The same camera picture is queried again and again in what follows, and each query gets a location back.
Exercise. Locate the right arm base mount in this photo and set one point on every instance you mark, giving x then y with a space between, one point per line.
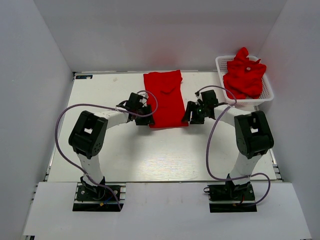
224 199

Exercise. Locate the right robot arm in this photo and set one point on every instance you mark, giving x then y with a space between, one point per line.
252 135

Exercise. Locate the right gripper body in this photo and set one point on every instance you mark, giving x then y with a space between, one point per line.
196 116

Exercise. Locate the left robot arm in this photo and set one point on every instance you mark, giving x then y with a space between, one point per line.
88 135

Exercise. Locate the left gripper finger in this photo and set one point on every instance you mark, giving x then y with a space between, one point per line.
147 111
144 121

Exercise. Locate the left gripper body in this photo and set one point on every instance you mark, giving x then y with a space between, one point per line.
144 118

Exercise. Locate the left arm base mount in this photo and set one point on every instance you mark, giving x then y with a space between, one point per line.
93 198

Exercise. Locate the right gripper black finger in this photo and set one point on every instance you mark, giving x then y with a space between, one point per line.
191 108
197 119

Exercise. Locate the red t-shirt pile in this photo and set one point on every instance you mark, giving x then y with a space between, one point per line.
244 76

